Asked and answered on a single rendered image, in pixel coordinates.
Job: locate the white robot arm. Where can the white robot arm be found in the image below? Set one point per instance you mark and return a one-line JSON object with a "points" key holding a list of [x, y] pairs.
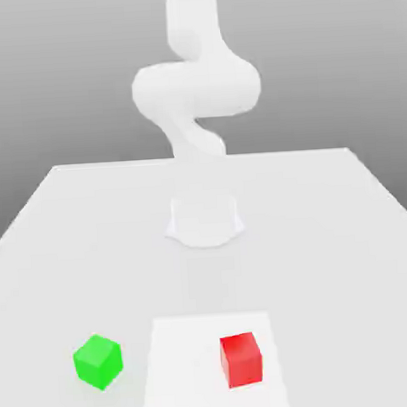
{"points": [[196, 88]]}

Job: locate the small red cube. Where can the small red cube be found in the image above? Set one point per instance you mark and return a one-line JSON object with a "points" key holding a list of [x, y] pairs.
{"points": [[241, 360]]}

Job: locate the small green cube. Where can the small green cube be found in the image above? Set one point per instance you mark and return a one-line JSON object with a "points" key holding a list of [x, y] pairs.
{"points": [[98, 362]]}

